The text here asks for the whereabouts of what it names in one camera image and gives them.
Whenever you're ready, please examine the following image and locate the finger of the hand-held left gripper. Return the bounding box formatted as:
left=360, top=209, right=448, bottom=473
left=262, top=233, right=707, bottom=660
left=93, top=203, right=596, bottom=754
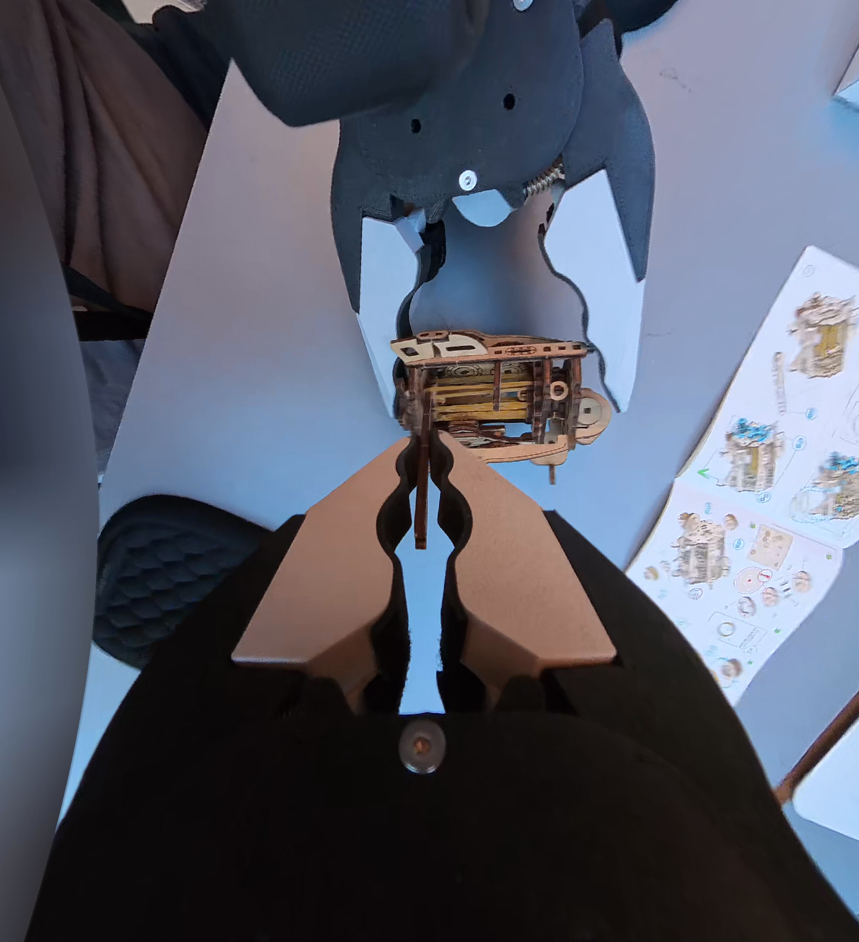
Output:
left=358, top=206, right=448, bottom=420
left=538, top=169, right=648, bottom=415

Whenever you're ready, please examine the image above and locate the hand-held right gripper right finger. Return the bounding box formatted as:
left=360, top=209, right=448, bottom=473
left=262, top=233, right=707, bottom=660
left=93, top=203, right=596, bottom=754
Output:
left=431, top=434, right=617, bottom=713

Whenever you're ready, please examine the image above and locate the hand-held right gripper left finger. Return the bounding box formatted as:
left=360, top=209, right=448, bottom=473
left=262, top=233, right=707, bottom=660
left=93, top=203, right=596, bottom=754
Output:
left=231, top=436, right=421, bottom=713

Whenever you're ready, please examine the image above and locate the thin wooden strip part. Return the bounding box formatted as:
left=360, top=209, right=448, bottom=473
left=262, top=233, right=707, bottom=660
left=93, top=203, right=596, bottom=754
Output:
left=412, top=389, right=432, bottom=550

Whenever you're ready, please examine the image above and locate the wooden submarine model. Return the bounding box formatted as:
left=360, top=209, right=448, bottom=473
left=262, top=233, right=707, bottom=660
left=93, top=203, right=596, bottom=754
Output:
left=391, top=330, right=613, bottom=487

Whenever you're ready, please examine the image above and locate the black quilted cushion pad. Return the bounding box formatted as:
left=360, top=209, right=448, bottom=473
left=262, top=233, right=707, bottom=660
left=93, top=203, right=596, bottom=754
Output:
left=94, top=493, right=272, bottom=671

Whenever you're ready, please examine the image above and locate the illustrated assembly booklet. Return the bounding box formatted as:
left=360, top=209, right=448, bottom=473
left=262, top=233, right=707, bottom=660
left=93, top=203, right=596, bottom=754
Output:
left=624, top=245, right=859, bottom=709

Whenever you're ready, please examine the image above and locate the person's clothing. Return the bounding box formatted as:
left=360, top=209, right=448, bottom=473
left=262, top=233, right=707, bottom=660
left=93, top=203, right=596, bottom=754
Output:
left=0, top=0, right=213, bottom=347

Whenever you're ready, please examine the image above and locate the document stand with white base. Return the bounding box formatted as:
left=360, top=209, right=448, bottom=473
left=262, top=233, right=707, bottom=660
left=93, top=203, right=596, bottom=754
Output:
left=792, top=688, right=859, bottom=878

